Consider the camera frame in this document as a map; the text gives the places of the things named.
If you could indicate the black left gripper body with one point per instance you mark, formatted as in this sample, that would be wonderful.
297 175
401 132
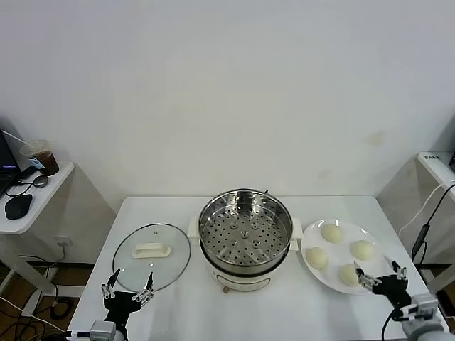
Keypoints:
119 303

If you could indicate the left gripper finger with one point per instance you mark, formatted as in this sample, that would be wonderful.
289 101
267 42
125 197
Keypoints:
147 293
113 280

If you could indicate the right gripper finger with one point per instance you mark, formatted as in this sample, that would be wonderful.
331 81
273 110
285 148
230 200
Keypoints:
366 280
400 271

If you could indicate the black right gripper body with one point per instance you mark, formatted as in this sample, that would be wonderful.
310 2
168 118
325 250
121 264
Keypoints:
392 286

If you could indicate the white steamed baozi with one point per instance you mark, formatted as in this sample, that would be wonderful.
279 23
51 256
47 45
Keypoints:
331 233
348 274
317 258
362 249

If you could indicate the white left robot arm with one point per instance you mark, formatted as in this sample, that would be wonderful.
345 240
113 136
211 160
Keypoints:
119 335

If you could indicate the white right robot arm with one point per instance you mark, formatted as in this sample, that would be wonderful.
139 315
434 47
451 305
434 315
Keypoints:
426 334

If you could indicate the steel perforated steamer basket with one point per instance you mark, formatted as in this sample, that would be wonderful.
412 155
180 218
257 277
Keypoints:
245 220

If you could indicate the white round plate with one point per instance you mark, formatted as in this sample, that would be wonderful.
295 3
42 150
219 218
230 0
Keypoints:
337 254

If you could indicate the cream electric cooker base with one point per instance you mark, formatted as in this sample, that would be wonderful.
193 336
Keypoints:
241 280

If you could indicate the white side table with laptop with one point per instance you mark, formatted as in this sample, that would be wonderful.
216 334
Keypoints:
42 206

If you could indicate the white printed label box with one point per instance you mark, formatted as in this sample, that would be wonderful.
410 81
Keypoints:
431 156

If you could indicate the black computer mouse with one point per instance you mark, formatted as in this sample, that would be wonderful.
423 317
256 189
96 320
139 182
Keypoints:
17 207

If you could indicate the iced coffee plastic cup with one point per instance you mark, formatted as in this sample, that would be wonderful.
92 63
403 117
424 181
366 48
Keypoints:
49 165

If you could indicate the clear cup with blue label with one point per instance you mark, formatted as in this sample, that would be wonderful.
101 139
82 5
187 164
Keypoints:
30 154

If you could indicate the black laptop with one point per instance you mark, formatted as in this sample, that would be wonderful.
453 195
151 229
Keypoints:
7 167

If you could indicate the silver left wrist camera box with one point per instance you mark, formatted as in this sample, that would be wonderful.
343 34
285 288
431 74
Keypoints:
103 328

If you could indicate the white wall socket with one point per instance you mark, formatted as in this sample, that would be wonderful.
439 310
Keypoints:
64 242

